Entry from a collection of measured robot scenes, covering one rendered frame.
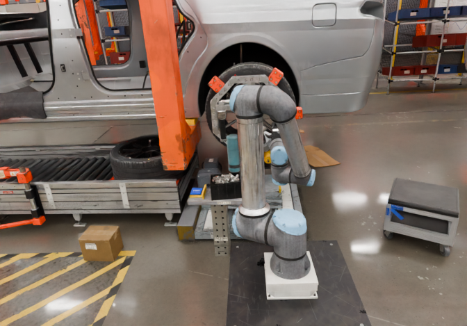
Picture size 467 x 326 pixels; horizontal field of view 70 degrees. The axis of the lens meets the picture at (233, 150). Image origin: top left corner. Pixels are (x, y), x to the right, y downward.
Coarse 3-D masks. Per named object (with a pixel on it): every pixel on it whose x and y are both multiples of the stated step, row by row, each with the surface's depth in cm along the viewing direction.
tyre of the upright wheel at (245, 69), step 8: (240, 64) 241; (256, 64) 236; (264, 64) 244; (224, 72) 236; (232, 72) 229; (240, 72) 229; (248, 72) 228; (256, 72) 228; (264, 72) 228; (224, 80) 232; (280, 80) 229; (280, 88) 231; (288, 88) 231; (208, 96) 237; (208, 104) 239; (208, 112) 241; (208, 120) 244; (216, 136) 248; (224, 144) 250
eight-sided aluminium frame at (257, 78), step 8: (232, 80) 223; (240, 80) 223; (248, 80) 222; (256, 80) 222; (264, 80) 221; (224, 88) 230; (216, 96) 228; (216, 104) 232; (216, 112) 232; (216, 120) 235; (216, 128) 236; (264, 144) 244
